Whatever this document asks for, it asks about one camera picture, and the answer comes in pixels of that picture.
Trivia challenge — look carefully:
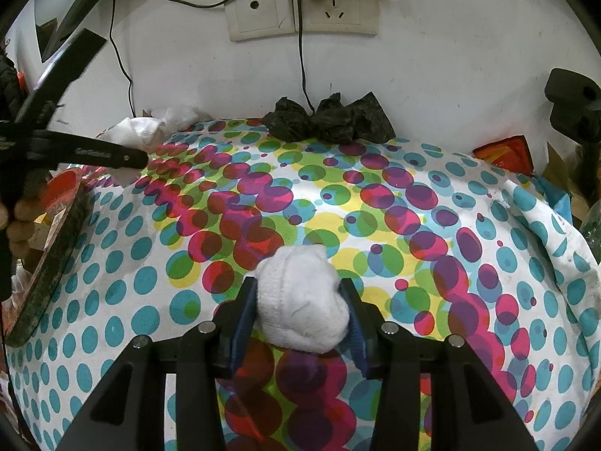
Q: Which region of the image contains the white sock ball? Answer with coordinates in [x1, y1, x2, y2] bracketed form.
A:
[254, 244, 349, 354]

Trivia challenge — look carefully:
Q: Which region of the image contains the small beige cosmetic box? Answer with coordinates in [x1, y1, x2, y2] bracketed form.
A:
[29, 208, 67, 250]

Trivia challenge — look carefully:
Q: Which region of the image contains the white sock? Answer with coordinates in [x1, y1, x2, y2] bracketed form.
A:
[97, 117, 166, 188]

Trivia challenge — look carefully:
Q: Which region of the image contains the colourful polka dot cloth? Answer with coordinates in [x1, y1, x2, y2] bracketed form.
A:
[8, 120, 600, 450]

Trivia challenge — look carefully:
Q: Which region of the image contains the black cable on wall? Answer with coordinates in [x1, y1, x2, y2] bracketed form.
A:
[108, 0, 138, 118]

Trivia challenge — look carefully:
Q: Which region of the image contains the orange red packet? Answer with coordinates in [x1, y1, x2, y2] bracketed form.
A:
[473, 135, 535, 176]

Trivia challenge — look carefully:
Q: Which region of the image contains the red round tray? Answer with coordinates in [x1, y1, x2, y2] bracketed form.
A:
[2, 168, 91, 348]

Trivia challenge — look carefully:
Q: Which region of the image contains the white crumpled tissue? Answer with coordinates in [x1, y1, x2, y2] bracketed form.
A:
[150, 105, 212, 135]

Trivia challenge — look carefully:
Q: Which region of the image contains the black hanging jacket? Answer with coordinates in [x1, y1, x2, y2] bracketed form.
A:
[0, 51, 24, 121]

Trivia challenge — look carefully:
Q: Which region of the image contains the white wall socket plate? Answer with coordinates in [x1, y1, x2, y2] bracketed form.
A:
[225, 0, 379, 42]

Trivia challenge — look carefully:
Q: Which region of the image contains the black clamp stand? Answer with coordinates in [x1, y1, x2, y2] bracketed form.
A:
[544, 68, 600, 147]

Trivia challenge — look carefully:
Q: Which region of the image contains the black crumpled plastic bag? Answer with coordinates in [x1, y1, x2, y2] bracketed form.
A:
[261, 93, 395, 145]

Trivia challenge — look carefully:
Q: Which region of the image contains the clear plastic bag pile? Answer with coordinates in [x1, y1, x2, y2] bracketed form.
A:
[580, 200, 601, 263]

